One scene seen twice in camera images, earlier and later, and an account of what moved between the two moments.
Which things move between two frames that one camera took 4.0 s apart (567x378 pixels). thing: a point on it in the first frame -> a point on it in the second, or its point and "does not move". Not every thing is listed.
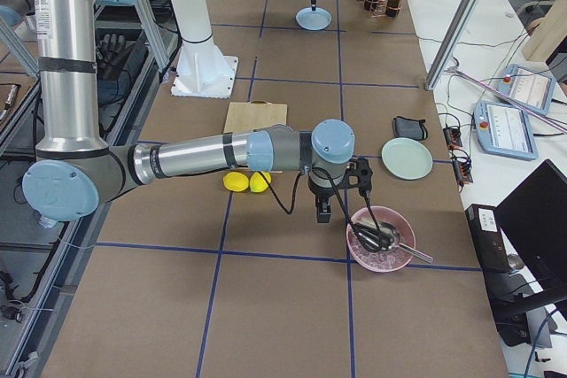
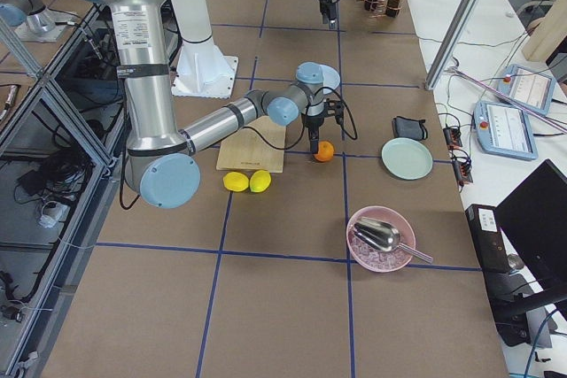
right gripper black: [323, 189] -> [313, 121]
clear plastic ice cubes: [380, 259] does not move
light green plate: [407, 158] does not move
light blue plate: [314, 20] -> [330, 78]
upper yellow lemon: [258, 184] does not move
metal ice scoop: [387, 236] does not move
